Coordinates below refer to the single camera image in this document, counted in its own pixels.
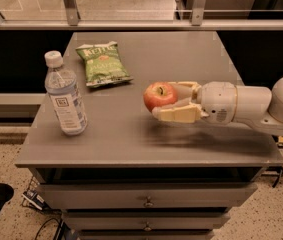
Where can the top grey drawer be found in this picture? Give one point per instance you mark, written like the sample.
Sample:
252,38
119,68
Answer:
145,195

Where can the middle grey drawer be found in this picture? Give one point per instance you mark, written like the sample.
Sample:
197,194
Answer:
146,221

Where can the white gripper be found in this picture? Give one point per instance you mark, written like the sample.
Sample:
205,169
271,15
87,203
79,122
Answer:
218,100

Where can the grey drawer cabinet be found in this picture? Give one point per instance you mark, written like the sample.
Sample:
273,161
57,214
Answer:
124,144

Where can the red apple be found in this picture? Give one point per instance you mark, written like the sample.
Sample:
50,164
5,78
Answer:
159,94

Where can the bottom grey drawer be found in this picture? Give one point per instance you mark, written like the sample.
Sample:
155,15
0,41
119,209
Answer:
143,235

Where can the grey drawer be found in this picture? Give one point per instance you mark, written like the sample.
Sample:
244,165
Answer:
143,235
146,221
145,195

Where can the clear plastic water bottle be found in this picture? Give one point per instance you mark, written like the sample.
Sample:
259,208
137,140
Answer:
62,87

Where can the metal glass railing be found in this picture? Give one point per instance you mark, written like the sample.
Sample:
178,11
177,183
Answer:
142,14

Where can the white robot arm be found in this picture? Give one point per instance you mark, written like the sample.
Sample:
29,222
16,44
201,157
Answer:
260,108

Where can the small blue floor device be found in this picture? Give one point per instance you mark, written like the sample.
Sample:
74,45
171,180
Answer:
34,198

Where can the green chip bag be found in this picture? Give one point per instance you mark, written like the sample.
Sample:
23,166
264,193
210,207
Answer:
103,64

